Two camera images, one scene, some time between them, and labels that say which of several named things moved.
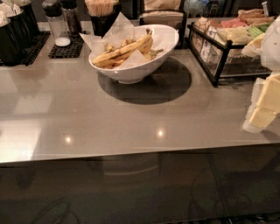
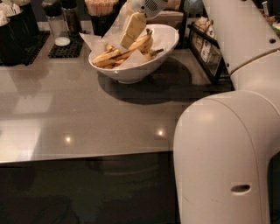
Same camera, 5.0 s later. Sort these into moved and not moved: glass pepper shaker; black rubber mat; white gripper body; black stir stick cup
Moved: white gripper body
Not moved: black stir stick cup; glass pepper shaker; black rubber mat
